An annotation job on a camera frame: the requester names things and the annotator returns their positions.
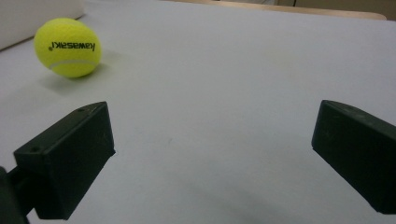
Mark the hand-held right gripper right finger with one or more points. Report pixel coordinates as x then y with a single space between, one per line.
358 149

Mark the yellow tennis ball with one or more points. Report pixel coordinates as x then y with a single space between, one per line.
67 47

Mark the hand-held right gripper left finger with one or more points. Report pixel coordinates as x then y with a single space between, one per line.
67 161

